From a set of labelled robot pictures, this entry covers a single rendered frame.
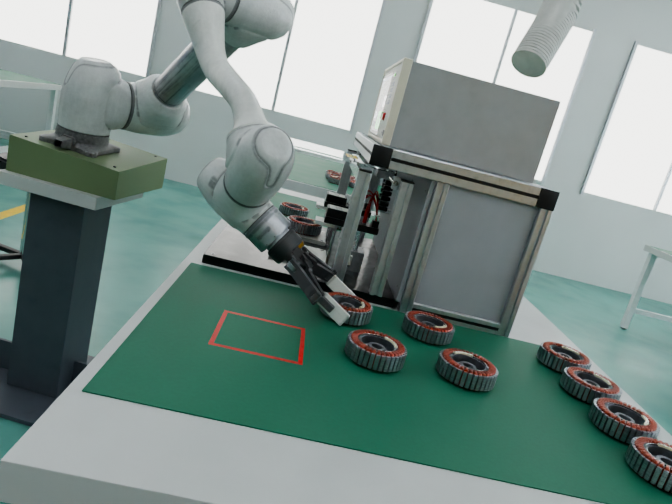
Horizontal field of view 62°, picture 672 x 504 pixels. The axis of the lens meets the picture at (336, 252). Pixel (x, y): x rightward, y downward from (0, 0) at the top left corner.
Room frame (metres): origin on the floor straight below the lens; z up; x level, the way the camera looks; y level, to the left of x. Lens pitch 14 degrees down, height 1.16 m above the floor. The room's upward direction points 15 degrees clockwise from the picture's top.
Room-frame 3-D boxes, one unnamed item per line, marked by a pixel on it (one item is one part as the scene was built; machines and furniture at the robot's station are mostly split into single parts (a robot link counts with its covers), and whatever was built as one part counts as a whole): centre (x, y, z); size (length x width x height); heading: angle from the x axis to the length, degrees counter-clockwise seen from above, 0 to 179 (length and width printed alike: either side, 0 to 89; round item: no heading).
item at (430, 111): (1.62, -0.21, 1.22); 0.44 x 0.39 x 0.20; 5
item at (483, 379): (0.99, -0.29, 0.77); 0.11 x 0.11 x 0.04
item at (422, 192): (1.62, -0.15, 0.92); 0.66 x 0.01 x 0.30; 5
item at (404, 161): (1.63, -0.21, 1.09); 0.68 x 0.44 x 0.05; 5
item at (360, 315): (1.15, -0.05, 0.77); 0.11 x 0.11 x 0.04
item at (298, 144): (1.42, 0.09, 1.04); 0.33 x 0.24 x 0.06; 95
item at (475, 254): (1.31, -0.32, 0.91); 0.28 x 0.03 x 0.32; 95
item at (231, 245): (1.60, 0.09, 0.76); 0.64 x 0.47 x 0.02; 5
